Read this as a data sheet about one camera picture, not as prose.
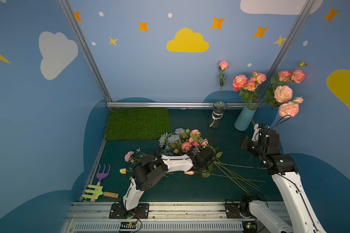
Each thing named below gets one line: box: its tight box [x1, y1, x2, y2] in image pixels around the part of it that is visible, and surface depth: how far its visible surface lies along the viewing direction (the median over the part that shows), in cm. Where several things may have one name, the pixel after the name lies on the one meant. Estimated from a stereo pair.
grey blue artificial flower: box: [158, 127, 191, 156], surface depth 94 cm
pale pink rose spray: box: [258, 75, 304, 118], surface depth 65 cm
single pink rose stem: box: [230, 74, 248, 105], surface depth 78 cm
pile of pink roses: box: [158, 128, 266, 195], surface depth 90 cm
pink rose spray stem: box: [255, 60, 308, 108], surface depth 76 cm
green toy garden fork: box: [81, 184, 120, 200], surface depth 80 cm
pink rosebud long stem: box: [218, 60, 230, 102], surface depth 92 cm
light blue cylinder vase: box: [233, 102, 258, 132], surface depth 100 cm
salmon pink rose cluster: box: [238, 71, 267, 92], surface depth 80 cm
